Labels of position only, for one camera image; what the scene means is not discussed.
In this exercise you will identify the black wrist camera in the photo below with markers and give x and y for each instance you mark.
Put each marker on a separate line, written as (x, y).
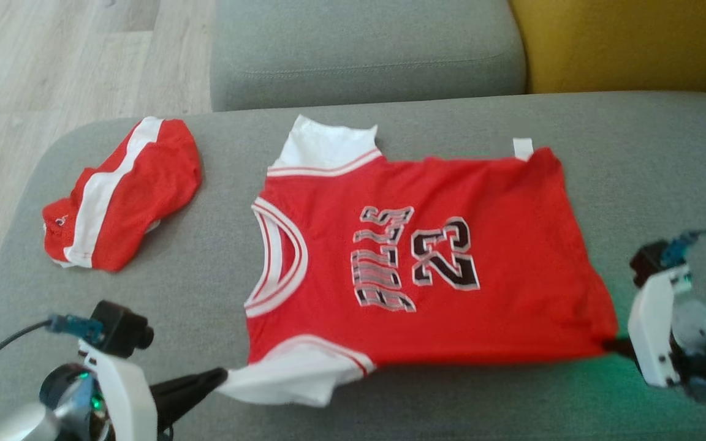
(647, 260)
(120, 324)

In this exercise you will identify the yellow sofa back cushion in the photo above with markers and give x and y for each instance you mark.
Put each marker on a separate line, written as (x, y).
(629, 43)

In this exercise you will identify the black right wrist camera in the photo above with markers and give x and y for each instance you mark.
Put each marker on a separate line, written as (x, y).
(647, 260)

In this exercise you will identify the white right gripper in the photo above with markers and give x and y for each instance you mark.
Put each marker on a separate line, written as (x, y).
(650, 324)

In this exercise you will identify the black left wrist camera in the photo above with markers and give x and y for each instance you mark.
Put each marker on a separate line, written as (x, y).
(120, 324)

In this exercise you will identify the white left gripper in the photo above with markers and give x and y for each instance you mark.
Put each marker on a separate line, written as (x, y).
(129, 398)

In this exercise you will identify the red basketball jersey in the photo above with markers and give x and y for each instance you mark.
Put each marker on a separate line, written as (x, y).
(463, 318)

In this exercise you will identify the red shorts with white stripe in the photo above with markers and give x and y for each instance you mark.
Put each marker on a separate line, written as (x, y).
(138, 190)

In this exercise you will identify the large grey sofa seat cushion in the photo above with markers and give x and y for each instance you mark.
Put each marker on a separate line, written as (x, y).
(451, 404)

